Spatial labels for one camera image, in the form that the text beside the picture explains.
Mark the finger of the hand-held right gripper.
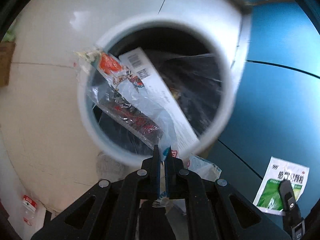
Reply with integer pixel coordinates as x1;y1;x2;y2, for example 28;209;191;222
278;180;304;240

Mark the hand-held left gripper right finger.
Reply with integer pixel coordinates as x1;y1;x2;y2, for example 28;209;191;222
164;145;292;240

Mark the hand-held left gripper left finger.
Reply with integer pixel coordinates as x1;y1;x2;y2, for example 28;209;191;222
31;145;162;240

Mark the green and white sachet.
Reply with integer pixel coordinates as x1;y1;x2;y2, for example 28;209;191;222
252;156;310;216

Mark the red and clear plastic bag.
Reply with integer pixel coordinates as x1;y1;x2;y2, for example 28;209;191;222
86;79;222;215

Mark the long white cardboard box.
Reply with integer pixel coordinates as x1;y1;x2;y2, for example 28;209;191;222
118;47;200;153

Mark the round white-rimmed trash bin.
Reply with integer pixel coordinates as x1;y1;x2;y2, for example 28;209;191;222
77;14;242;168

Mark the clear printed snack wrapper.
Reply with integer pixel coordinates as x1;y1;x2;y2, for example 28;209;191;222
74;47;146;94

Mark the blue kitchen cabinet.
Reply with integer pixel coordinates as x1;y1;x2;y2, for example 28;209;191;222
207;0;320;230

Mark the clear packet with red label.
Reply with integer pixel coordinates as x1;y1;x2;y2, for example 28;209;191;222
21;194;38;227

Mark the brown cardboard box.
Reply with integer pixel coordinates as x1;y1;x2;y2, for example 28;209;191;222
0;42;16;86

